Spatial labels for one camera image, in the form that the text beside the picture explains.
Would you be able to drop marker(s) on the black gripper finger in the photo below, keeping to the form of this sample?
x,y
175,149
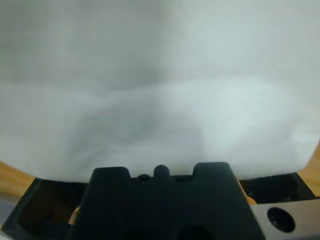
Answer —
x,y
45,205
275,186

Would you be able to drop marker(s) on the white T-shirt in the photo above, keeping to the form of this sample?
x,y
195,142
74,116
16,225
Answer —
x,y
160,87

